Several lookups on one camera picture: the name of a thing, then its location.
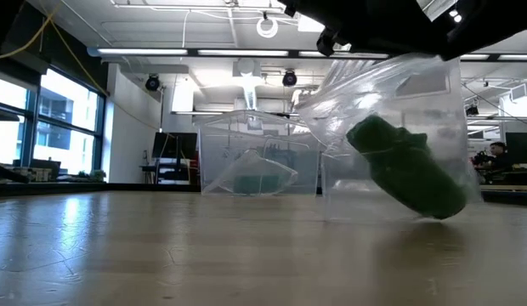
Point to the black monitor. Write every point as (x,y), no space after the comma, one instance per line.
(523,146)
(174,144)

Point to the light green bandage strip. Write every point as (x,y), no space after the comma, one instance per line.
(408,170)

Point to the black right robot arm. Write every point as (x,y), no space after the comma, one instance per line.
(493,30)

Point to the person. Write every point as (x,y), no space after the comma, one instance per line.
(499,155)

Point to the ceiling light strip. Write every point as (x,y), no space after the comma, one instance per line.
(161,52)

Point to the clear plastic storage box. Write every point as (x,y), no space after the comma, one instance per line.
(221,140)

